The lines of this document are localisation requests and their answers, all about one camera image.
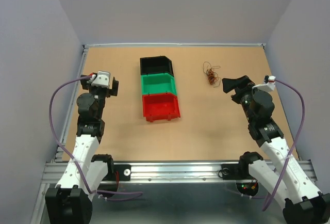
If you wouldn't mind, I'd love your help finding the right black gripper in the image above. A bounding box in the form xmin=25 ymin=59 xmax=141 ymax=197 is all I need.
xmin=223 ymin=75 xmax=261 ymax=123

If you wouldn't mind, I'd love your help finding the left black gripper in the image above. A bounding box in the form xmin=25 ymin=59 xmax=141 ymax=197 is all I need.
xmin=81 ymin=75 xmax=118 ymax=119

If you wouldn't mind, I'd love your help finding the wire bundle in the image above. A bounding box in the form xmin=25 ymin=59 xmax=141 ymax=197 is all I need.
xmin=202 ymin=61 xmax=222 ymax=88

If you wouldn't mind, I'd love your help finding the green plastic bin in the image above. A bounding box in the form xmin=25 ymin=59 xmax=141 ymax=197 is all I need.
xmin=141 ymin=73 xmax=177 ymax=95

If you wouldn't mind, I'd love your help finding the black plastic bin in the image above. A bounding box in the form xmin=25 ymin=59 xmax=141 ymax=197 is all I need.
xmin=140 ymin=56 xmax=174 ymax=76

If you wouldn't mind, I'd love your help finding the red plastic bin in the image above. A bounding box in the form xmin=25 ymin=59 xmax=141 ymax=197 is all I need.
xmin=142 ymin=92 xmax=181 ymax=122

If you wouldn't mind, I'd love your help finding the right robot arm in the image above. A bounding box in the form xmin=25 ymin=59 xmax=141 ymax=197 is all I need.
xmin=222 ymin=75 xmax=329 ymax=223

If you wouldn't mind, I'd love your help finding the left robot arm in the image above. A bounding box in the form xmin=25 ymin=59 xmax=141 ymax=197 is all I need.
xmin=45 ymin=71 xmax=119 ymax=223

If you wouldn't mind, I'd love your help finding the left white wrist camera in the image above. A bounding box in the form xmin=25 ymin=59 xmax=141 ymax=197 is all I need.
xmin=88 ymin=71 xmax=111 ymax=89

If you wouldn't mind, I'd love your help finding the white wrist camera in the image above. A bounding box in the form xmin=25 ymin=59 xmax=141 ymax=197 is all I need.
xmin=88 ymin=71 xmax=111 ymax=89
xmin=252 ymin=75 xmax=276 ymax=92

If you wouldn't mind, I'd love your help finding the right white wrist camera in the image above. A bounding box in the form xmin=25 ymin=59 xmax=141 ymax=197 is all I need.
xmin=252 ymin=75 xmax=276 ymax=92

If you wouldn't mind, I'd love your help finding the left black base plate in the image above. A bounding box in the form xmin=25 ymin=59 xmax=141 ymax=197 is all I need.
xmin=103 ymin=164 xmax=131 ymax=182

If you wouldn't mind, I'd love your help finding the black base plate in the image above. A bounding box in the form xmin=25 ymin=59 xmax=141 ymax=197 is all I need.
xmin=103 ymin=164 xmax=131 ymax=182
xmin=218 ymin=163 xmax=243 ymax=180

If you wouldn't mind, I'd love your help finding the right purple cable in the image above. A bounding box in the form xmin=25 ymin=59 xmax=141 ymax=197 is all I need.
xmin=261 ymin=79 xmax=306 ymax=212

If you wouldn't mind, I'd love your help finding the purple cable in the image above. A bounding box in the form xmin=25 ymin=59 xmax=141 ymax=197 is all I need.
xmin=261 ymin=79 xmax=306 ymax=212
xmin=48 ymin=76 xmax=144 ymax=202

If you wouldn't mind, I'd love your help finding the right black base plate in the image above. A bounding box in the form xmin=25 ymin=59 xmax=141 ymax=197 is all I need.
xmin=218 ymin=163 xmax=243 ymax=180

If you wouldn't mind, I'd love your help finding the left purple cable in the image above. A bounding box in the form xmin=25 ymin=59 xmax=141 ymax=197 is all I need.
xmin=48 ymin=76 xmax=144 ymax=202

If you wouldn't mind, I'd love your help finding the aluminium rail frame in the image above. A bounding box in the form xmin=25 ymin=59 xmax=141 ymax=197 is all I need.
xmin=30 ymin=43 xmax=330 ymax=224

